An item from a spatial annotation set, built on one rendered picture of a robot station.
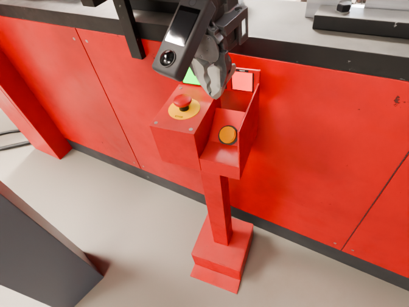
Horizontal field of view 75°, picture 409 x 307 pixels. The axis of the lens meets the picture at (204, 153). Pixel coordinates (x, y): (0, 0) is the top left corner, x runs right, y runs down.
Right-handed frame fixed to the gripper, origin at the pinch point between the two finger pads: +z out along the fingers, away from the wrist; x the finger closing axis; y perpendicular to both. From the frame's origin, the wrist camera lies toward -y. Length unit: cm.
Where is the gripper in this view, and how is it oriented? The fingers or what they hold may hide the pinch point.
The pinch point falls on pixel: (212, 95)
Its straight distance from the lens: 51.4
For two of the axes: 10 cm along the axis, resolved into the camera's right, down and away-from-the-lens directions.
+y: 6.2, -6.9, 3.7
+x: -7.7, -4.5, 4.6
